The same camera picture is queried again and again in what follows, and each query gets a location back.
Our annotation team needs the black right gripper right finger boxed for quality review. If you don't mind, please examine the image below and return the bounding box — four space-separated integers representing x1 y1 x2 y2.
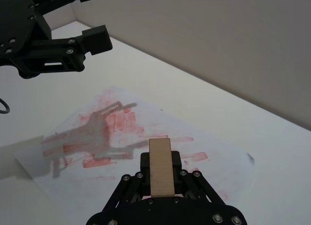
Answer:
171 150 227 206

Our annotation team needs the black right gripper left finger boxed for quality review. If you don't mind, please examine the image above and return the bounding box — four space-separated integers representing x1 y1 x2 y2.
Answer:
101 152 152 211

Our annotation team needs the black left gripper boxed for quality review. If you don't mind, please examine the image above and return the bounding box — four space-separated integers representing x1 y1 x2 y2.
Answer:
0 0 114 79

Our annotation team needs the pale wooden block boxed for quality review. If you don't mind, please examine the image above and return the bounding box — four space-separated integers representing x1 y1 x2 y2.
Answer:
148 138 175 198

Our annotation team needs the white paper with red marks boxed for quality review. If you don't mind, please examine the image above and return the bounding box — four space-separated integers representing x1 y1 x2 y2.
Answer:
14 86 259 225

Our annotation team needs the thin black cable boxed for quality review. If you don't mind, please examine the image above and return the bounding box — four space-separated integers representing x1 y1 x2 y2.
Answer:
0 97 11 114

